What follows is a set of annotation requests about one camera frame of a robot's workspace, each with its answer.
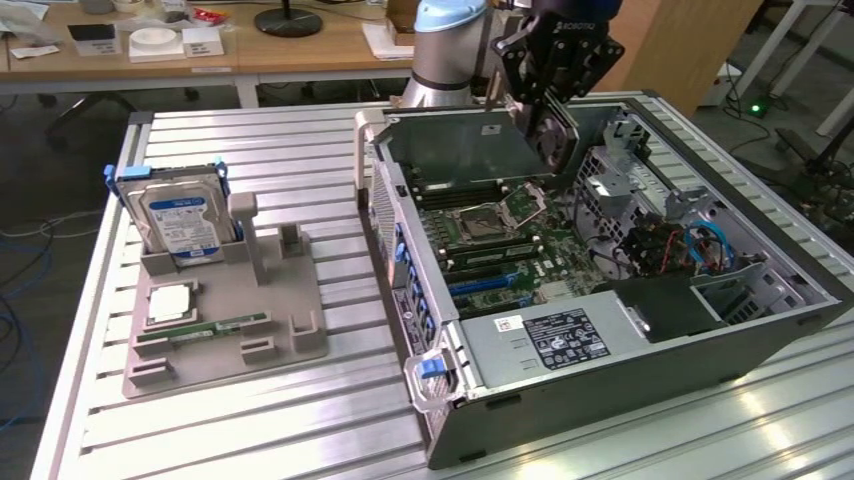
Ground small graphics card with fan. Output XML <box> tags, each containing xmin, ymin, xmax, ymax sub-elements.
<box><xmin>483</xmin><ymin>64</ymin><xmax>588</xmax><ymax>177</ymax></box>

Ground small white labelled box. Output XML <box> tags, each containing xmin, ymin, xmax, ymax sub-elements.
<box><xmin>180</xmin><ymin>27</ymin><xmax>225</xmax><ymax>59</ymax></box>

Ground blue disk wire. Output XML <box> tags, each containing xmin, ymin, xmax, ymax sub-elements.
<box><xmin>686</xmin><ymin>219</ymin><xmax>739</xmax><ymax>274</ymax></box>

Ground black round lamp base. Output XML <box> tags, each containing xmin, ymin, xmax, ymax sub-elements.
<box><xmin>252</xmin><ymin>0</ymin><xmax>325</xmax><ymax>38</ymax></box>

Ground blue case latch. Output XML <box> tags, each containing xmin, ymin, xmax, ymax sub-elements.
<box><xmin>412</xmin><ymin>352</ymin><xmax>446</xmax><ymax>384</ymax></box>

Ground blue expansion slot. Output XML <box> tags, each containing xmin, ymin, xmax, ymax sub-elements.
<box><xmin>447</xmin><ymin>273</ymin><xmax>523</xmax><ymax>298</ymax></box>

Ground white box with round hollow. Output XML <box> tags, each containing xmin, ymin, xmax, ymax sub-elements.
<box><xmin>125</xmin><ymin>27</ymin><xmax>189</xmax><ymax>64</ymax></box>

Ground green motherboard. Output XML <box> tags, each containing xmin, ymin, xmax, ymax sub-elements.
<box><xmin>406</xmin><ymin>177</ymin><xmax>615</xmax><ymax>321</ymax></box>

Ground metal disk bay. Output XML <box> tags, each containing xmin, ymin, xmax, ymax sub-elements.
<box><xmin>690</xmin><ymin>258</ymin><xmax>790</xmax><ymax>327</ymax></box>

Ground open black PC case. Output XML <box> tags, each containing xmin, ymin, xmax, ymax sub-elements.
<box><xmin>352</xmin><ymin>94</ymin><xmax>843</xmax><ymax>471</ymax></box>

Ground wooden cabinet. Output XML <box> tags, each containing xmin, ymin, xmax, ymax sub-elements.
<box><xmin>552</xmin><ymin>0</ymin><xmax>766</xmax><ymax>117</ymax></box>

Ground perforated metal drive cage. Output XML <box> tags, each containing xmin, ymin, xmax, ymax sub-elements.
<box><xmin>571</xmin><ymin>119</ymin><xmax>670</xmax><ymax>251</ymax></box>

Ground clear plastic bag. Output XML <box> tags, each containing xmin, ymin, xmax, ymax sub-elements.
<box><xmin>0</xmin><ymin>0</ymin><xmax>53</xmax><ymax>40</ymax></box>

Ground white desk frame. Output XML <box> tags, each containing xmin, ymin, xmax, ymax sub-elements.
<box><xmin>726</xmin><ymin>0</ymin><xmax>854</xmax><ymax>137</ymax></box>

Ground blue floor cable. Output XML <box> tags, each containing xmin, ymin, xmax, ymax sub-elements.
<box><xmin>0</xmin><ymin>234</ymin><xmax>56</xmax><ymax>432</ymax></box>

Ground brown cardboard box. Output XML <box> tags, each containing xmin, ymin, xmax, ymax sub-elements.
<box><xmin>386</xmin><ymin>0</ymin><xmax>422</xmax><ymax>34</ymax></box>

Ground black office chair base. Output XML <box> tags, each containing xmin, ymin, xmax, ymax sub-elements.
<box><xmin>37</xmin><ymin>89</ymin><xmax>140</xmax><ymax>149</ymax></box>

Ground red disk wire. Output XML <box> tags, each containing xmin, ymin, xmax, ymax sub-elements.
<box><xmin>656</xmin><ymin>224</ymin><xmax>690</xmax><ymax>274</ymax></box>

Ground grey parts rack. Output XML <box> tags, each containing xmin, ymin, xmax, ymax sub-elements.
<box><xmin>121</xmin><ymin>192</ymin><xmax>333</xmax><ymax>400</ymax></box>

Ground stack of white papers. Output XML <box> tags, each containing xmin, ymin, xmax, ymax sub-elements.
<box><xmin>359</xmin><ymin>22</ymin><xmax>416</xmax><ymax>62</ymax></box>

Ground green RAM stick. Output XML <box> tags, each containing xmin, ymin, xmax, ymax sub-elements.
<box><xmin>169</xmin><ymin>312</ymin><xmax>273</xmax><ymax>347</ymax></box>

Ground silver CPU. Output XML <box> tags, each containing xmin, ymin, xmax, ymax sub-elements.
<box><xmin>147</xmin><ymin>285</ymin><xmax>200</xmax><ymax>322</ymax></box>

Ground wooden desk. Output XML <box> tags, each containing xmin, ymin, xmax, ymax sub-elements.
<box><xmin>0</xmin><ymin>0</ymin><xmax>602</xmax><ymax>96</ymax></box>

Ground metal socket cover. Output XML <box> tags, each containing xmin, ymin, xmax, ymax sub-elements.
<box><xmin>499</xmin><ymin>182</ymin><xmax>552</xmax><ymax>217</ymax></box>

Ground CPU socket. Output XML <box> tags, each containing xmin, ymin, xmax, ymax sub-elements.
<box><xmin>452</xmin><ymin>207</ymin><xmax>508</xmax><ymax>242</ymax></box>

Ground white box with black top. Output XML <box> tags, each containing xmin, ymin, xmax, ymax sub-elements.
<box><xmin>65</xmin><ymin>23</ymin><xmax>125</xmax><ymax>58</ymax></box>

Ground grey power supply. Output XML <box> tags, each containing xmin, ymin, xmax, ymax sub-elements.
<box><xmin>459</xmin><ymin>292</ymin><xmax>654</xmax><ymax>390</ymax></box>

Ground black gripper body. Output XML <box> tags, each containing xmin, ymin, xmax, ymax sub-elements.
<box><xmin>516</xmin><ymin>0</ymin><xmax>623</xmax><ymax>45</ymax></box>

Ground hard disk in blue carrier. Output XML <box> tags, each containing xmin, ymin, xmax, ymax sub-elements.
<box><xmin>101</xmin><ymin>158</ymin><xmax>233</xmax><ymax>265</ymax></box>

